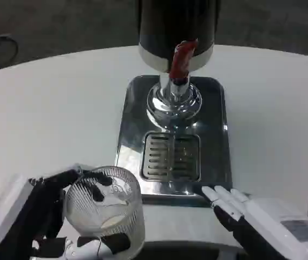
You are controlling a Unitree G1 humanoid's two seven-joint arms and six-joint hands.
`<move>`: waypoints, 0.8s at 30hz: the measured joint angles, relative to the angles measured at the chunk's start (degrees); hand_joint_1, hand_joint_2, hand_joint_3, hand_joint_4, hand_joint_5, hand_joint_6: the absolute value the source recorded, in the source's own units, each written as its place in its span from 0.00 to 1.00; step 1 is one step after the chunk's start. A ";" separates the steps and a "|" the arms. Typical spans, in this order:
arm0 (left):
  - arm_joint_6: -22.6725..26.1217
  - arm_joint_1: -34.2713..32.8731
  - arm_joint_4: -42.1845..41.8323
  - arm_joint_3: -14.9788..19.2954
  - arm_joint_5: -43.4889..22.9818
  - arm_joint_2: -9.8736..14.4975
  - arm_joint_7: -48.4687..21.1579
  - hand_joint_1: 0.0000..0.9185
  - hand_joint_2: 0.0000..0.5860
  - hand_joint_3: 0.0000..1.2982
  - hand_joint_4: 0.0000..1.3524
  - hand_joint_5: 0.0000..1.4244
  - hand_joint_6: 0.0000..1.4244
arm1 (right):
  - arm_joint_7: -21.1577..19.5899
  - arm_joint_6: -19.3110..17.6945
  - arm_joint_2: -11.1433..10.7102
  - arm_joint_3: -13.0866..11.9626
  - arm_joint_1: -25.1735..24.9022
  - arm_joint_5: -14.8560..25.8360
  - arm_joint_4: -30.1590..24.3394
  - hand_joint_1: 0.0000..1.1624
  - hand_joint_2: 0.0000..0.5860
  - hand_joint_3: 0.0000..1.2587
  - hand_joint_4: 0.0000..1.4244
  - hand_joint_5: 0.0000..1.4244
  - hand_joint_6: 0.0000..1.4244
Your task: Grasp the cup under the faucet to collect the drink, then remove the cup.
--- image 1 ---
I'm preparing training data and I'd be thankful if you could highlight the steel drip tray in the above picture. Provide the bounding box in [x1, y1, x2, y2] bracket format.
[114, 75, 233, 208]

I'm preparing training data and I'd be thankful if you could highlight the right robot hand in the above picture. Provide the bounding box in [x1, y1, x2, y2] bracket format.
[201, 185, 308, 260]

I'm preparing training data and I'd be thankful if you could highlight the black drink dispenser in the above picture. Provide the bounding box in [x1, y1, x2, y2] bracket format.
[136, 0, 219, 128]

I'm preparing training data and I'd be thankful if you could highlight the red dispenser tap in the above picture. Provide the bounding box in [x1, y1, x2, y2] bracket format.
[168, 38, 199, 82]

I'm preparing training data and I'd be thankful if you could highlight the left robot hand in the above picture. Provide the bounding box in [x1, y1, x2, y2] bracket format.
[0, 163, 132, 260]

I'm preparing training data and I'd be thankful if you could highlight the slotted drip grid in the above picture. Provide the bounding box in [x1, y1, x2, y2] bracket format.
[140, 131, 202, 181]

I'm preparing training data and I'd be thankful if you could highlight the clear ribbed glass cup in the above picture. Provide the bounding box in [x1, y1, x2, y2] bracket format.
[63, 166, 146, 256]

